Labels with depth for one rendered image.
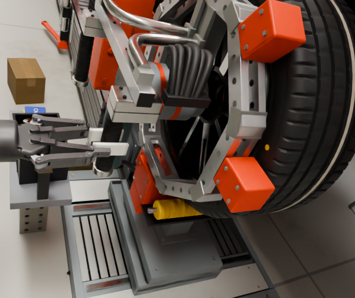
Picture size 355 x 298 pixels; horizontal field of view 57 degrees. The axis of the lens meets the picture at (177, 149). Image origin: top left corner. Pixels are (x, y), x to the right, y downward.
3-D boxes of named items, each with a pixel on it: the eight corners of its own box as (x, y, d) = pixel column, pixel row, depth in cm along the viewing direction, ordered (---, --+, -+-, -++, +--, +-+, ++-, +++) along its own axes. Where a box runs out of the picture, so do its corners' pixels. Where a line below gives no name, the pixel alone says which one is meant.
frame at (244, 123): (198, 238, 87) (315, 53, 54) (176, 242, 84) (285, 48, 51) (143, 112, 122) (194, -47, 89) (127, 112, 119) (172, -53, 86)
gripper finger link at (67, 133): (29, 147, 61) (28, 142, 62) (88, 140, 67) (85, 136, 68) (31, 131, 59) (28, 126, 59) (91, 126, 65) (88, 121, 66)
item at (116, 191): (215, 279, 137) (224, 267, 131) (133, 297, 121) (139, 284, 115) (175, 187, 169) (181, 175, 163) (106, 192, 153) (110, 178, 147)
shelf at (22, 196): (71, 205, 101) (72, 198, 99) (9, 210, 93) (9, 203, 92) (58, 117, 129) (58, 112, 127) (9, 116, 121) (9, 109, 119)
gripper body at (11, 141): (-6, 140, 62) (46, 141, 66) (-8, 173, 56) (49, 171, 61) (-8, 108, 57) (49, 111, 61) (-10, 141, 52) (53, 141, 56)
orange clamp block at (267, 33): (271, 64, 64) (308, 42, 57) (239, 60, 61) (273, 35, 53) (266, 32, 66) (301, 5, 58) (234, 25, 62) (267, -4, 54)
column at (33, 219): (45, 230, 138) (54, 160, 112) (19, 233, 133) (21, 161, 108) (44, 211, 144) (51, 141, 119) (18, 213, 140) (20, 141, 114)
